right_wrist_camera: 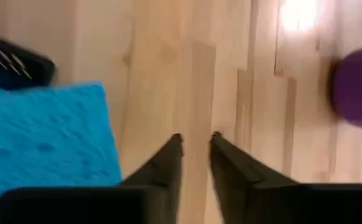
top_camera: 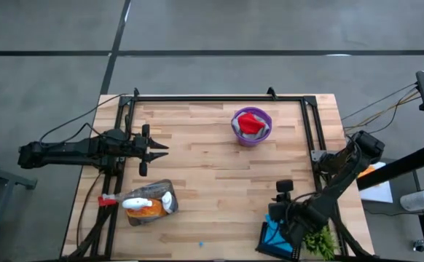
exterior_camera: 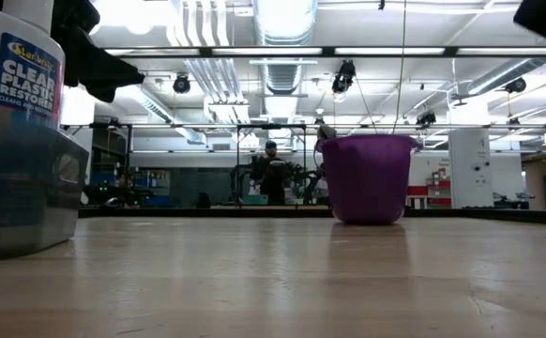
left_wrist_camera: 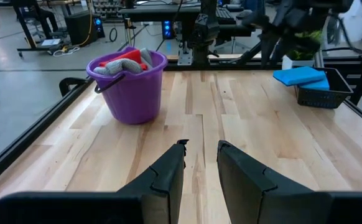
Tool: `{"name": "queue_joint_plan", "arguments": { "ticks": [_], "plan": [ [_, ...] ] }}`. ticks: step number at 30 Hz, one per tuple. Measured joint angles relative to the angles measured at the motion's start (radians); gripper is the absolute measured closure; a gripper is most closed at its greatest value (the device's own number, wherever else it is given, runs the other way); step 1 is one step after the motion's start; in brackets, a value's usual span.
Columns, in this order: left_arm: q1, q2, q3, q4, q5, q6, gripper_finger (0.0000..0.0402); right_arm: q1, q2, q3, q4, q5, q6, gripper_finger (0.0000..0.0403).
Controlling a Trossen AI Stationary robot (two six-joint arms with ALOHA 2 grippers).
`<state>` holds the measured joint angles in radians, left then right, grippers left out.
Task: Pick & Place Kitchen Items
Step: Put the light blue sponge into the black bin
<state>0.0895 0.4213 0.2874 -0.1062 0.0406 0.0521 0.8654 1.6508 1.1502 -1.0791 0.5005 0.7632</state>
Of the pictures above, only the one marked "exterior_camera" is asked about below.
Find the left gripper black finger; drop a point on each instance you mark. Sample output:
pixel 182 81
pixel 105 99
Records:
pixel 109 75

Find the white plastic restorer bottle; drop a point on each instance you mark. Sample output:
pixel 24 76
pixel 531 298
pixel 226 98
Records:
pixel 15 70

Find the clear grey plastic bin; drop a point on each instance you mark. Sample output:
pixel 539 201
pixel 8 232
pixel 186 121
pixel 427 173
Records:
pixel 19 197

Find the purple plastic bucket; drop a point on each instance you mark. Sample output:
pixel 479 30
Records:
pixel 367 183

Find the black ceiling spotlight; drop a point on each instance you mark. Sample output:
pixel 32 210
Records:
pixel 516 85
pixel 181 84
pixel 426 118
pixel 344 75

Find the person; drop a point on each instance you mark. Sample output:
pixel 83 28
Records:
pixel 123 188
pixel 272 173

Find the red and white shelf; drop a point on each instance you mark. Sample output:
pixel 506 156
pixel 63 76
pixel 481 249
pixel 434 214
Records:
pixel 435 190

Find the black aluminium rig frame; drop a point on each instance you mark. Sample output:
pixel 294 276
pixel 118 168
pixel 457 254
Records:
pixel 329 51

